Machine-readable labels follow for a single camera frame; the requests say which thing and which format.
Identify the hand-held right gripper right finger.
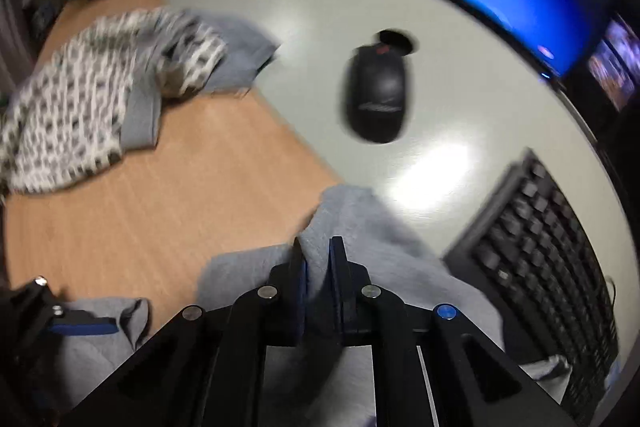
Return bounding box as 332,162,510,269
329,235,581,427

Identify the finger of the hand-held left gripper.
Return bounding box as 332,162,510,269
14,276,120,338

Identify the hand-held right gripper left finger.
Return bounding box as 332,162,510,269
60,237,307,427

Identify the grey printed t-shirt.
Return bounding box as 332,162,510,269
54,184,572,427

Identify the black computer mouse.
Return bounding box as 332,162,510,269
340,42,414,144

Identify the black keyboard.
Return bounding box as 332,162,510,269
442,149,624,426

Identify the white black spotted garment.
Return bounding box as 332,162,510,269
0,7,229,196

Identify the plain grey garment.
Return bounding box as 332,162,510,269
120,9,282,148

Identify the black desk cable grommet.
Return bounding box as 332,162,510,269
375,28,417,56

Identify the monitor with camera feeds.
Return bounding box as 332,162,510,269
585,19,640,114

